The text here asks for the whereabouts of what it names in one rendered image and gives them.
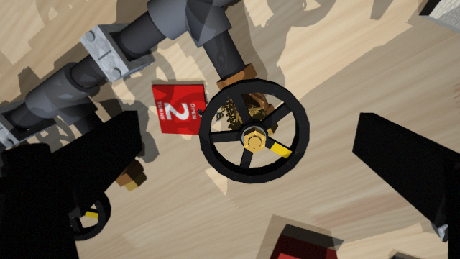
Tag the red rectangular block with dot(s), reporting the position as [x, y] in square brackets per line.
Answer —
[291, 248]

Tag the grey hex nut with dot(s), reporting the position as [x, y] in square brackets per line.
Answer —
[440, 229]

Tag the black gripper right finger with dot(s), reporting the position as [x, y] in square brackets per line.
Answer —
[422, 171]

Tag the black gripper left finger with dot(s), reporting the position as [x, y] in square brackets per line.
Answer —
[35, 222]

